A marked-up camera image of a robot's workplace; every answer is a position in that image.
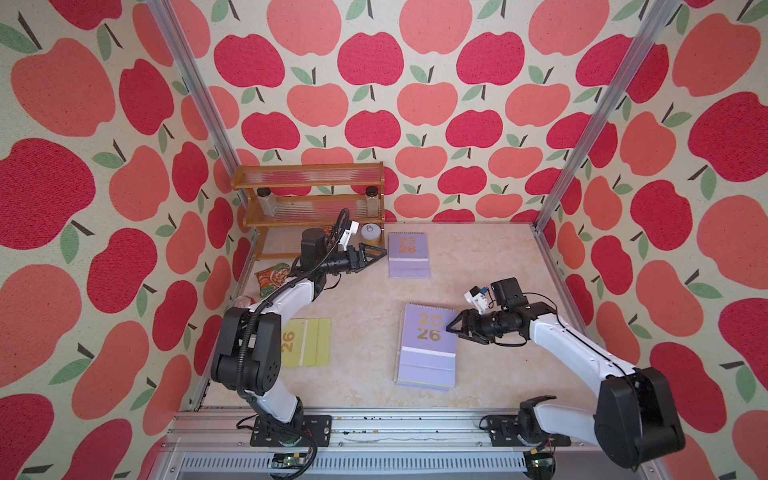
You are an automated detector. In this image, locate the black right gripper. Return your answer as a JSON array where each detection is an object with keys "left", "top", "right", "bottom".
[{"left": 446, "top": 308, "right": 506, "bottom": 344}]

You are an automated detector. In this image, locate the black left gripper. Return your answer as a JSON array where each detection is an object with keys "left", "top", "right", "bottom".
[{"left": 318, "top": 246, "right": 385, "bottom": 275}]

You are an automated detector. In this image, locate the purple calendar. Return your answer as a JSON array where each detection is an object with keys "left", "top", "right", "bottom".
[
  {"left": 396, "top": 383, "right": 452, "bottom": 392},
  {"left": 388, "top": 232, "right": 431, "bottom": 279},
  {"left": 395, "top": 303, "right": 458, "bottom": 391}
]

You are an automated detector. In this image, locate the green calendar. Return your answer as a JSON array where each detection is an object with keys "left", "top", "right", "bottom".
[{"left": 281, "top": 318, "right": 332, "bottom": 368}]

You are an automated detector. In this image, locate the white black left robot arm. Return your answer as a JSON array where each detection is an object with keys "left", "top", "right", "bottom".
[{"left": 210, "top": 226, "right": 387, "bottom": 436}]

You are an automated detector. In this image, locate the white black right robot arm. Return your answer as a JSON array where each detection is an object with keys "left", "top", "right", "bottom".
[{"left": 446, "top": 278, "right": 686, "bottom": 470}]

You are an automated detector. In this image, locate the glass jar right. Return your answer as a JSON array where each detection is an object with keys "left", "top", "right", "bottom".
[{"left": 365, "top": 185, "right": 381, "bottom": 218}]

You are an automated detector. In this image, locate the glass jar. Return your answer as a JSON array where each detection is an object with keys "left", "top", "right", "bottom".
[
  {"left": 365, "top": 185, "right": 381, "bottom": 218},
  {"left": 256, "top": 187, "right": 279, "bottom": 218}
]

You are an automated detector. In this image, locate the orange wooden shelf rack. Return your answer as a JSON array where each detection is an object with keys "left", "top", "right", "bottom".
[{"left": 231, "top": 162, "right": 385, "bottom": 260}]

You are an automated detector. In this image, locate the snack packet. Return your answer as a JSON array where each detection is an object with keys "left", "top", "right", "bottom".
[{"left": 255, "top": 262, "right": 291, "bottom": 298}]

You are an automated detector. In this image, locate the glass jar left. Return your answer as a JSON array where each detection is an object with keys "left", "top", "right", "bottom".
[{"left": 256, "top": 187, "right": 279, "bottom": 218}]

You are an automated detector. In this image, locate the red cola can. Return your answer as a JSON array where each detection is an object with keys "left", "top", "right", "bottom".
[{"left": 232, "top": 295, "right": 254, "bottom": 312}]

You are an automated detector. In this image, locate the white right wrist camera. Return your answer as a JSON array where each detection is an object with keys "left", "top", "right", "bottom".
[{"left": 464, "top": 286, "right": 490, "bottom": 314}]

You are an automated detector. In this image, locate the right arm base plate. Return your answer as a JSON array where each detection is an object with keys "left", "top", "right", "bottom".
[{"left": 478, "top": 413, "right": 572, "bottom": 449}]

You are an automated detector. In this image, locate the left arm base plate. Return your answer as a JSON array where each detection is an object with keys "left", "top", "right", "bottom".
[{"left": 250, "top": 415, "right": 332, "bottom": 448}]

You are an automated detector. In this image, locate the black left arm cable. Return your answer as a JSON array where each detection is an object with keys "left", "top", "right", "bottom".
[{"left": 235, "top": 207, "right": 352, "bottom": 480}]

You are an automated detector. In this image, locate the aluminium frame rail front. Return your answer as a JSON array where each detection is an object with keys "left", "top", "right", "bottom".
[{"left": 148, "top": 407, "right": 669, "bottom": 479}]

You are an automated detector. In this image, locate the aluminium post left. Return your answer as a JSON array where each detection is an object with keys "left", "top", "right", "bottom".
[{"left": 148, "top": 0, "right": 239, "bottom": 180}]

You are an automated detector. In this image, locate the aluminium post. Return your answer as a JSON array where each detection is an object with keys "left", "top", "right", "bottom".
[
  {"left": 532, "top": 0, "right": 682, "bottom": 237},
  {"left": 148, "top": 0, "right": 239, "bottom": 180}
]

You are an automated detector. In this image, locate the aluminium post right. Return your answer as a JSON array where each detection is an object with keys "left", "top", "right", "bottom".
[{"left": 532, "top": 0, "right": 682, "bottom": 237}]

